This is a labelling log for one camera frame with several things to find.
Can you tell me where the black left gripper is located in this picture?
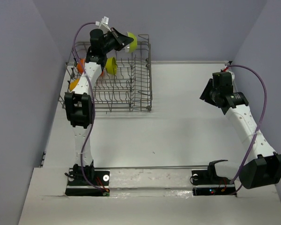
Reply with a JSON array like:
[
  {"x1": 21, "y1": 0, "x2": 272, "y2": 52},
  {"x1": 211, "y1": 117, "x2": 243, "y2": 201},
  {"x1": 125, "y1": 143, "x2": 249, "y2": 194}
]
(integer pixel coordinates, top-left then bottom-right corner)
[{"x1": 101, "y1": 27, "x2": 133, "y2": 54}]

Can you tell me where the white bowl green outside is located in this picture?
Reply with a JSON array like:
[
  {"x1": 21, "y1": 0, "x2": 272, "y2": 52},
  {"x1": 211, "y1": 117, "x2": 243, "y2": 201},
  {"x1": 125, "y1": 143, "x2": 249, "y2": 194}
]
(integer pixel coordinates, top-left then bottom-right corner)
[{"x1": 125, "y1": 32, "x2": 137, "y2": 53}]

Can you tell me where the lime green bowl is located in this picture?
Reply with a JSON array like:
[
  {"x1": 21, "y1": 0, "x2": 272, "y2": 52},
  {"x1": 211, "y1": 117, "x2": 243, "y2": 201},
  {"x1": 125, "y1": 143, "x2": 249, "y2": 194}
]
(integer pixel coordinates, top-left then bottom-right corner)
[{"x1": 105, "y1": 57, "x2": 118, "y2": 75}]

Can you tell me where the white bowl orange outside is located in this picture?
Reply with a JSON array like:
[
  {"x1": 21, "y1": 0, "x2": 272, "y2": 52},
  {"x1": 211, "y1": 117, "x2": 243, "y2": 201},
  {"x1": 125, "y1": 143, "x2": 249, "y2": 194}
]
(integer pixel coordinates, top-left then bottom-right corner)
[{"x1": 76, "y1": 58, "x2": 86, "y2": 75}]

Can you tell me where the yellow bowl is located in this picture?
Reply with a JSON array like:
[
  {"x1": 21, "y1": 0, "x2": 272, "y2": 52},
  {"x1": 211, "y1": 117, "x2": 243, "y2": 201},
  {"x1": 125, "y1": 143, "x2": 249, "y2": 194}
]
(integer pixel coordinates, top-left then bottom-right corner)
[{"x1": 69, "y1": 78, "x2": 80, "y2": 92}]

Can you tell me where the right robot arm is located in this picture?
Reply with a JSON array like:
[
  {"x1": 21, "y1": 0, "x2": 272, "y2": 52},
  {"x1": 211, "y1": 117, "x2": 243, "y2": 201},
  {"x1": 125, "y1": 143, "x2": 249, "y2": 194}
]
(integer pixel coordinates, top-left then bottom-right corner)
[{"x1": 200, "y1": 71, "x2": 281, "y2": 189}]

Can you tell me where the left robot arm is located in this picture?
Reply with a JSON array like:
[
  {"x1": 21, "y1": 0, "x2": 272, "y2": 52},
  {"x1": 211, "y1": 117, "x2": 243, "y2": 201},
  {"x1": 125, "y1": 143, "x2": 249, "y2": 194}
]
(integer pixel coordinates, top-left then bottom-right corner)
[{"x1": 64, "y1": 28, "x2": 137, "y2": 188}]

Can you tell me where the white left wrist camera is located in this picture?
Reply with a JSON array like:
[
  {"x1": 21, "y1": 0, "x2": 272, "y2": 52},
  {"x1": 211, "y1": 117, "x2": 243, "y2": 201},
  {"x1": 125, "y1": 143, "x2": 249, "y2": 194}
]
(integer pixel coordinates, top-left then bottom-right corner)
[{"x1": 95, "y1": 16, "x2": 111, "y2": 33}]

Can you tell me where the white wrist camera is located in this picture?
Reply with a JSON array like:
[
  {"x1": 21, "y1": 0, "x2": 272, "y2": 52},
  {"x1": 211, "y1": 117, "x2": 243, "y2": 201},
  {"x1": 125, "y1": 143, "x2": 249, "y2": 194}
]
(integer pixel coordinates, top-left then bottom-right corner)
[
  {"x1": 95, "y1": 16, "x2": 111, "y2": 33},
  {"x1": 221, "y1": 67, "x2": 235, "y2": 82}
]

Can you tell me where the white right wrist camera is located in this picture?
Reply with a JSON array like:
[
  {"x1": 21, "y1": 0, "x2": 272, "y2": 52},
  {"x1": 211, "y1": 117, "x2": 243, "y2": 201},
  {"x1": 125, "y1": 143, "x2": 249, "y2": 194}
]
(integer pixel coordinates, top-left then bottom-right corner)
[{"x1": 221, "y1": 67, "x2": 235, "y2": 82}]

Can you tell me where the grey wire dish rack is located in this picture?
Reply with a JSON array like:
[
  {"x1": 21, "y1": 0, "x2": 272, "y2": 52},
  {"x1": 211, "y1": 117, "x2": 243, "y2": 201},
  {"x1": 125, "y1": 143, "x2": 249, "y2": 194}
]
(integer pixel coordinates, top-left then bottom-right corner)
[{"x1": 59, "y1": 34, "x2": 153, "y2": 114}]

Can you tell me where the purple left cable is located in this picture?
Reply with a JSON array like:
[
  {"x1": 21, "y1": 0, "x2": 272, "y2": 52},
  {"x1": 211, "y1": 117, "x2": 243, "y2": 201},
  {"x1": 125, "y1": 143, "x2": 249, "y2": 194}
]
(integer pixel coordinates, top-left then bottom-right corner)
[{"x1": 72, "y1": 21, "x2": 111, "y2": 194}]

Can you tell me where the purple cable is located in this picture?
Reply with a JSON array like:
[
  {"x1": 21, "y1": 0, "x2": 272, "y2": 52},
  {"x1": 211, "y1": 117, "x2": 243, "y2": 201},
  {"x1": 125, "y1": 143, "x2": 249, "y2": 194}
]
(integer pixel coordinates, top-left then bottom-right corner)
[
  {"x1": 72, "y1": 21, "x2": 111, "y2": 194},
  {"x1": 226, "y1": 64, "x2": 268, "y2": 195}
]

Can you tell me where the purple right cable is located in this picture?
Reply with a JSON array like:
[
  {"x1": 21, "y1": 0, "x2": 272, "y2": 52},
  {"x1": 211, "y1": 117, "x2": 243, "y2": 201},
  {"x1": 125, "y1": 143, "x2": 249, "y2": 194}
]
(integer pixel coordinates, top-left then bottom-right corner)
[{"x1": 226, "y1": 64, "x2": 268, "y2": 195}]

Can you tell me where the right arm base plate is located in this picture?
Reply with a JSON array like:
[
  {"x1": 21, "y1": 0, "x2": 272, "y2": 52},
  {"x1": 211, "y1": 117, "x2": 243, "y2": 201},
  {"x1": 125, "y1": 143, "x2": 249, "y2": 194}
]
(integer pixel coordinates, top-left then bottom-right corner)
[{"x1": 190, "y1": 170, "x2": 236, "y2": 196}]

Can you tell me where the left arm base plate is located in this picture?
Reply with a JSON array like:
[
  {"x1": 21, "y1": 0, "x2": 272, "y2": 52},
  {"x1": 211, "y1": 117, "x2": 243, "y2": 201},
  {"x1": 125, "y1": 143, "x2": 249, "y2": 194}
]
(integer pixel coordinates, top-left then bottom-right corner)
[{"x1": 65, "y1": 170, "x2": 110, "y2": 197}]

